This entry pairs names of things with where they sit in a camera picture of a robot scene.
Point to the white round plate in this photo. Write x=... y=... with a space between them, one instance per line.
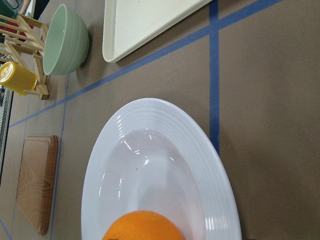
x=151 y=155

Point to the orange fruit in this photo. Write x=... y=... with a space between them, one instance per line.
x=143 y=225

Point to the cream bear tray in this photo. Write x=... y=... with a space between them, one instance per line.
x=129 y=24

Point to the green bowl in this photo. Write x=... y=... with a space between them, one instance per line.
x=67 y=43

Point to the wooden cutting board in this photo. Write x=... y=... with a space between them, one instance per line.
x=36 y=180

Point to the yellow mug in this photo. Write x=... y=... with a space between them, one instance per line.
x=17 y=78

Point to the wooden drying rack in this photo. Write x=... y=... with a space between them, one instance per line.
x=25 y=35

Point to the dark green mug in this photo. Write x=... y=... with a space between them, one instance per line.
x=9 y=8

